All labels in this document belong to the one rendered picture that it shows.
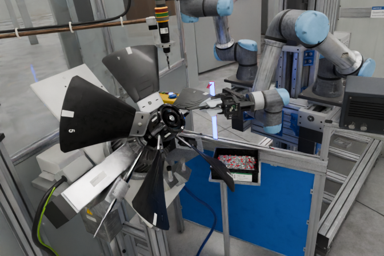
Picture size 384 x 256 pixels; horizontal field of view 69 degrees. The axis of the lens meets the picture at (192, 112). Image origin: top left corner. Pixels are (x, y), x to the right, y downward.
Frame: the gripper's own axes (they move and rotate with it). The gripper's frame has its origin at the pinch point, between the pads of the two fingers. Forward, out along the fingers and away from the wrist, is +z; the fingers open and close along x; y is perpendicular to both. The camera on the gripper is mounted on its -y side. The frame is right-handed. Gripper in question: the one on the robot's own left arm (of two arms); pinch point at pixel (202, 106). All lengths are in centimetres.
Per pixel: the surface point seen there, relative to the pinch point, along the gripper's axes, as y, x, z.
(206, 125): -178, 138, -31
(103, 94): 17.6, -20.7, 33.1
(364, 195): -32, 122, -128
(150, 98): 4.1, -9.4, 20.0
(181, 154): 4.1, 20.1, 11.1
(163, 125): 18.8, -6.5, 16.5
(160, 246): 17, 62, 27
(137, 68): -5.6, -18.0, 23.2
